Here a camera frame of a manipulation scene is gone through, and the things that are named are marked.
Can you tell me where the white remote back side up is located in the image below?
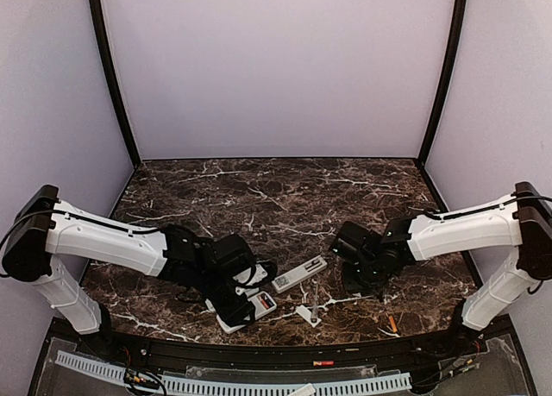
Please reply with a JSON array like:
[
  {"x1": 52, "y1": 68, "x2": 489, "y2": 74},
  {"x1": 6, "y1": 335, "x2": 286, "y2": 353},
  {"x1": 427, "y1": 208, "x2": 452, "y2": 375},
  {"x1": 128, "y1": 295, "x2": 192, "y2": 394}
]
[{"x1": 216, "y1": 291, "x2": 277, "y2": 334}]

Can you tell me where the clear handled screwdriver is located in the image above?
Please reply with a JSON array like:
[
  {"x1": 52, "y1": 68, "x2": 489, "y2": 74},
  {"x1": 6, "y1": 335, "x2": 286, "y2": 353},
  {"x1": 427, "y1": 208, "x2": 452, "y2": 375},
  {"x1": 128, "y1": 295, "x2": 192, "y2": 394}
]
[{"x1": 310, "y1": 281, "x2": 319, "y2": 324}]

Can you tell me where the slim white remote with QR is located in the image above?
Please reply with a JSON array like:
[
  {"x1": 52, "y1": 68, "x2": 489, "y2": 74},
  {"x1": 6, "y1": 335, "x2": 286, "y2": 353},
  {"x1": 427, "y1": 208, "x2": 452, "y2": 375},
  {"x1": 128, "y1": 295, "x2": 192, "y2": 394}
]
[{"x1": 271, "y1": 255, "x2": 328, "y2": 294}]

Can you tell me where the white battery cover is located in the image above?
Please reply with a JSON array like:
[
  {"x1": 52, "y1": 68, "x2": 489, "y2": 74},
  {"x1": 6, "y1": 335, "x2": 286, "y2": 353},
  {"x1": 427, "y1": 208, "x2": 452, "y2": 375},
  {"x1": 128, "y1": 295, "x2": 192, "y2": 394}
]
[
  {"x1": 295, "y1": 305, "x2": 321, "y2": 328},
  {"x1": 288, "y1": 383, "x2": 316, "y2": 396}
]

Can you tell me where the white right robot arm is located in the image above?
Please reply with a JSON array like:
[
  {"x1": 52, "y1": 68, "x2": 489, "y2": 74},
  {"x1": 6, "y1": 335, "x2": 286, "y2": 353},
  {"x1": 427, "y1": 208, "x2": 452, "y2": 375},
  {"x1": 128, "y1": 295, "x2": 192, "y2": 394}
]
[{"x1": 329, "y1": 181, "x2": 551, "y2": 356}]

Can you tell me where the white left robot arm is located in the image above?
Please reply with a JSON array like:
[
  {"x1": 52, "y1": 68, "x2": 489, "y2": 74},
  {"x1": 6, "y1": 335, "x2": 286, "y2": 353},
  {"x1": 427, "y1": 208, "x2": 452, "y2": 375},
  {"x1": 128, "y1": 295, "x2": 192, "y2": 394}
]
[{"x1": 1, "y1": 185, "x2": 256, "y2": 358}]

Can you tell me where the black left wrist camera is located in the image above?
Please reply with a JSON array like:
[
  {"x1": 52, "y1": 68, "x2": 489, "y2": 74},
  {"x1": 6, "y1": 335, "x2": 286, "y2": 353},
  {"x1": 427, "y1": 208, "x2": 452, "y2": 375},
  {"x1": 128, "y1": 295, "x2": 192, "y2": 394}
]
[{"x1": 233, "y1": 261, "x2": 278, "y2": 298}]

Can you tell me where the white slotted cable duct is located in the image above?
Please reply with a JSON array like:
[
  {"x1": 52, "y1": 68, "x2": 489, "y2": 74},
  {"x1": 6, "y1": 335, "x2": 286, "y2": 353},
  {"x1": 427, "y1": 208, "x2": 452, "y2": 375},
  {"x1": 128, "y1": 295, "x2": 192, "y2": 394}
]
[{"x1": 54, "y1": 350, "x2": 411, "y2": 395}]

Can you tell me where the black right frame post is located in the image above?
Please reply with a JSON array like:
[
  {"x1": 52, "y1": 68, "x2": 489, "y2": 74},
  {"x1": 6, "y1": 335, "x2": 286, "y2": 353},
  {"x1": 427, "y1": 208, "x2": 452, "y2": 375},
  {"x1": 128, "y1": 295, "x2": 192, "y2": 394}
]
[{"x1": 417, "y1": 0, "x2": 467, "y2": 169}]

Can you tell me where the black frame post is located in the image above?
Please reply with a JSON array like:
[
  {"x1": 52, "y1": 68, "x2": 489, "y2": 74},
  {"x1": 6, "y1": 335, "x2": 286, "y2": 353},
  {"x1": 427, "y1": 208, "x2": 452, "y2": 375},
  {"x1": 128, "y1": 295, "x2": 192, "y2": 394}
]
[
  {"x1": 88, "y1": 0, "x2": 141, "y2": 168},
  {"x1": 417, "y1": 0, "x2": 467, "y2": 169}
]

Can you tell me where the black left frame post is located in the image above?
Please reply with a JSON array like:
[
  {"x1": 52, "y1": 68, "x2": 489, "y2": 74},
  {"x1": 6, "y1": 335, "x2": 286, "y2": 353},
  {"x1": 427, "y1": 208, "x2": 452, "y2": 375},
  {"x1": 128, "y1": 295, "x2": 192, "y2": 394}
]
[{"x1": 88, "y1": 0, "x2": 141, "y2": 168}]

